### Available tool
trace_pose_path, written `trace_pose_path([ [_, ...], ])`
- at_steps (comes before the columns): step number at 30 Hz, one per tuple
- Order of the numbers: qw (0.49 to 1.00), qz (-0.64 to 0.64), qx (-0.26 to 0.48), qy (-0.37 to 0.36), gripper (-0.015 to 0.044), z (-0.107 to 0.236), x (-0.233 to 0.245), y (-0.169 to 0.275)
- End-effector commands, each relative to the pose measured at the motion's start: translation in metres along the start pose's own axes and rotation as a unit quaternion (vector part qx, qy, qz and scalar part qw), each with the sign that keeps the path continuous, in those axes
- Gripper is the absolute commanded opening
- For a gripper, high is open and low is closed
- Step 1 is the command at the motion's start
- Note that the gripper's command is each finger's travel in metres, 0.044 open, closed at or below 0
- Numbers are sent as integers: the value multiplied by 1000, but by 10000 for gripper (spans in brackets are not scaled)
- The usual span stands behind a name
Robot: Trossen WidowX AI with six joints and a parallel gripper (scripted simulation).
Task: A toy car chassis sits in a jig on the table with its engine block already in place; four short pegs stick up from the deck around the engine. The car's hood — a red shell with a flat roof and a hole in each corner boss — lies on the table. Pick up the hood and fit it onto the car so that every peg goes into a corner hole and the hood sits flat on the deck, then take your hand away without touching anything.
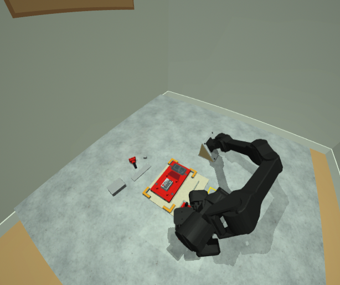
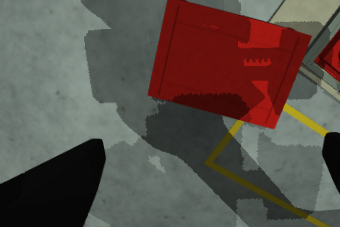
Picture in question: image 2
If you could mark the yellow floor line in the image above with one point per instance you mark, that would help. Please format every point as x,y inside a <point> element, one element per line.
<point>235,127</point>

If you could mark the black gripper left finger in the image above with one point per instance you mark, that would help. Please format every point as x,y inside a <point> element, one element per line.
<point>58,193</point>

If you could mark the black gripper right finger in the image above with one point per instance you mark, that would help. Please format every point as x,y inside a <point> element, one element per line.
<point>331,154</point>

